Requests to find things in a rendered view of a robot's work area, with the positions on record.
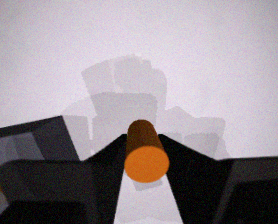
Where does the orange cylinder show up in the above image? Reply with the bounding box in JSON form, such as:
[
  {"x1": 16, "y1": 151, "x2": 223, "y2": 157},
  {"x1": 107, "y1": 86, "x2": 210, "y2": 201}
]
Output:
[{"x1": 124, "y1": 119, "x2": 169, "y2": 183}]

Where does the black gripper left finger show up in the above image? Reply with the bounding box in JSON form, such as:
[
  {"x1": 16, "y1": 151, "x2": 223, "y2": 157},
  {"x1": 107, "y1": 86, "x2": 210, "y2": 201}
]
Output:
[{"x1": 0, "y1": 134, "x2": 127, "y2": 224}]

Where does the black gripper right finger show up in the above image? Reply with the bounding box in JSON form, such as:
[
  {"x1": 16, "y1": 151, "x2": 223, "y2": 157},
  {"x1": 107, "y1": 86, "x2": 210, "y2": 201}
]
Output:
[{"x1": 158, "y1": 134, "x2": 278, "y2": 224}]

